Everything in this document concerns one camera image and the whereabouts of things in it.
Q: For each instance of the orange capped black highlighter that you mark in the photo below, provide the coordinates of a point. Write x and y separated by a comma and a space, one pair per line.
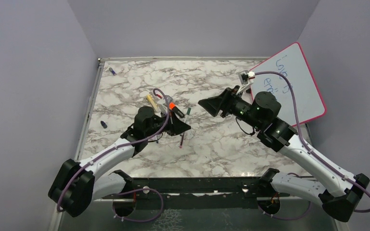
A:
176, 110

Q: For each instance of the dark blue cap near edge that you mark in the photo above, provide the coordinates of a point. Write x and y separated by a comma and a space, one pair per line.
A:
103, 124

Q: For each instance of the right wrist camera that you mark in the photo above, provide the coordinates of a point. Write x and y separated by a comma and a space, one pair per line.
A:
246, 78

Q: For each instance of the blue cap far corner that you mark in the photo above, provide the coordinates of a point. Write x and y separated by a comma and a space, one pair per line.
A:
112, 71

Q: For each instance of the pink red pen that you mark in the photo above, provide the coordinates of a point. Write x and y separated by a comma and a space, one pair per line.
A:
182, 140

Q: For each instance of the yellow marker pen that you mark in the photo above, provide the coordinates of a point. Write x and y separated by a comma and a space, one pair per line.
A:
152, 102

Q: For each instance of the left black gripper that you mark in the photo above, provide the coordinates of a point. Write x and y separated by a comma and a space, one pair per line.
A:
175, 125

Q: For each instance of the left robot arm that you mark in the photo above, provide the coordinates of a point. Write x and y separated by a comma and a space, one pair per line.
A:
78, 183

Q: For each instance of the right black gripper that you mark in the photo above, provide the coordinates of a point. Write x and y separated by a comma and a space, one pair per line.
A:
223, 102

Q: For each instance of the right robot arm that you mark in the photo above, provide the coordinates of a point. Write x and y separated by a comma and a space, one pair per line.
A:
336, 190

